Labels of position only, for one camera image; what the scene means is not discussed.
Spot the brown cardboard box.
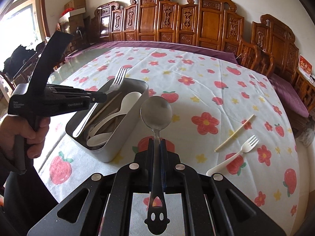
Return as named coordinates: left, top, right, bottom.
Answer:
left=64, top=0, right=86, bottom=10

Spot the strawberry flower tablecloth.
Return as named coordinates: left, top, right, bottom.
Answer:
left=34, top=47, right=300, bottom=235

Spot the grey fluffy item on floor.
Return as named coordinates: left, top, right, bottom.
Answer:
left=297, top=120, right=314, bottom=147

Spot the white box with red item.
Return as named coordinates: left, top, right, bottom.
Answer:
left=58, top=7, right=86, bottom=24

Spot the red calendar card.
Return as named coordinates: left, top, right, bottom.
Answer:
left=298, top=55, right=312, bottom=77

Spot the purple armchair cushion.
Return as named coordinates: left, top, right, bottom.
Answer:
left=269, top=74, right=309, bottom=118

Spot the person's left hand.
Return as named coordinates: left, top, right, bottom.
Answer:
left=1, top=114, right=51, bottom=160

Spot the grey metal rectangular tin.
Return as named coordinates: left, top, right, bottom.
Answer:
left=66, top=78, right=149, bottom=162

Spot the dark wooden chair left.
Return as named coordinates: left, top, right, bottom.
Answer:
left=1, top=41, right=46, bottom=90

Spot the white plastic fork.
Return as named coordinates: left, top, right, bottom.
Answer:
left=206, top=135, right=259, bottom=176

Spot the metal spoon black handle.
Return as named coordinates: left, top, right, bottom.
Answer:
left=140, top=96, right=172, bottom=235

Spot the carved wooden armchair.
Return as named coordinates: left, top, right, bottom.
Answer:
left=250, top=13, right=315, bottom=109

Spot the wooden window door frame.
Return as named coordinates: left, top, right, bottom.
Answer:
left=0, top=0, right=51, bottom=39

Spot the purple sofa cushion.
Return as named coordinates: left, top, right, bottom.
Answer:
left=65, top=41, right=238, bottom=64

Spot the long carved wooden sofa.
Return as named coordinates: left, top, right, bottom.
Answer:
left=90, top=0, right=275, bottom=77

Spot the cream plastic chopstick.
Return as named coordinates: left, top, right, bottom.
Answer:
left=214, top=114, right=256, bottom=152
left=79, top=92, right=121, bottom=134

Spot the metal fork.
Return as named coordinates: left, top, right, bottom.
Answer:
left=72, top=67, right=127, bottom=137

